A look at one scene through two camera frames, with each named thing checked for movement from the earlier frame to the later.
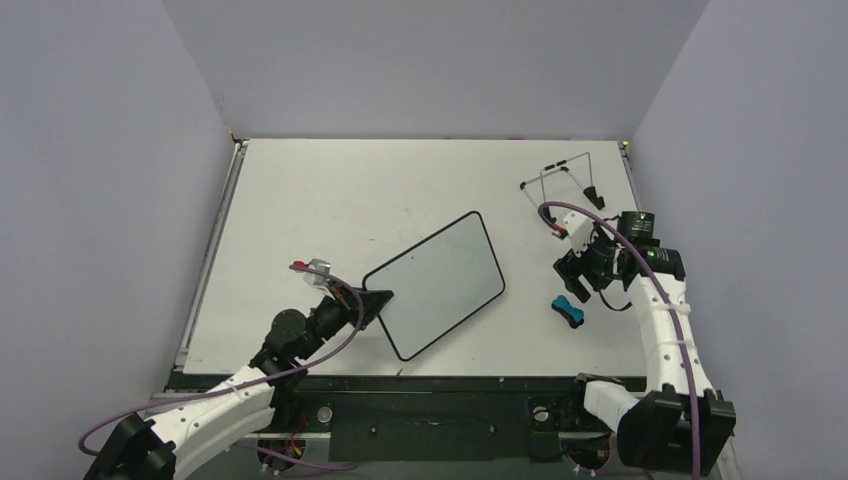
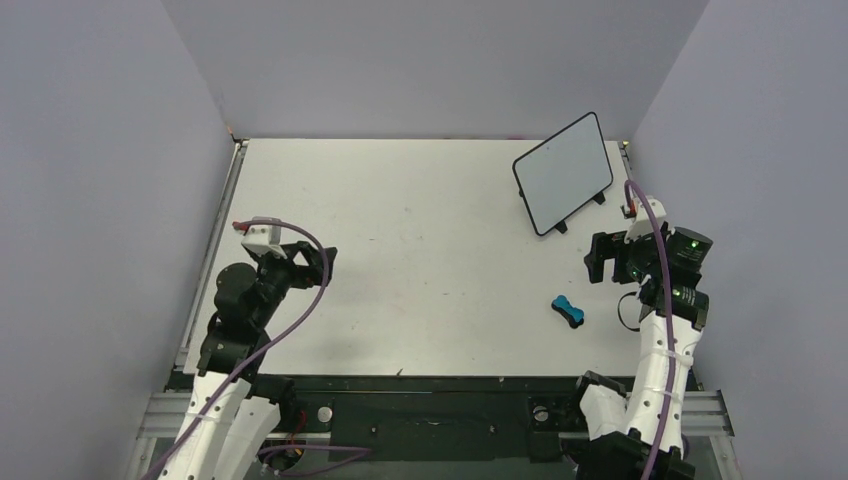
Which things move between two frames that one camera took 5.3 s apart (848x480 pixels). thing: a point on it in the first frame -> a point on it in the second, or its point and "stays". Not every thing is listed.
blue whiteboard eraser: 574,316 stays
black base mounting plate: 425,418 stays
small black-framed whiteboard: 437,284 -> 563,172
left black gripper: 348,304 -> 305,275
